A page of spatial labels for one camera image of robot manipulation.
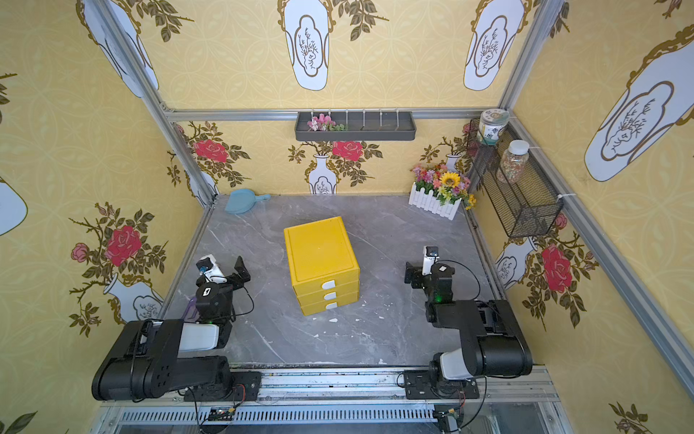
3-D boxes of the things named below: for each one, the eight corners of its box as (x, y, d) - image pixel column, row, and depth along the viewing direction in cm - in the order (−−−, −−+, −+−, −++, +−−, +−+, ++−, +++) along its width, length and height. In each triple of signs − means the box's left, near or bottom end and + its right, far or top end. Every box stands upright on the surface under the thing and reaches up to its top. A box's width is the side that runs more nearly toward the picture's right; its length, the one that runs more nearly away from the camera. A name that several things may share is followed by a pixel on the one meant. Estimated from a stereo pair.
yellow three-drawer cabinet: (303, 320, 88) (291, 289, 71) (294, 266, 101) (282, 228, 84) (359, 304, 91) (360, 271, 74) (343, 254, 104) (341, 215, 87)
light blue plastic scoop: (223, 213, 118) (221, 210, 117) (232, 193, 127) (230, 189, 125) (266, 213, 118) (264, 210, 117) (271, 192, 127) (270, 189, 125)
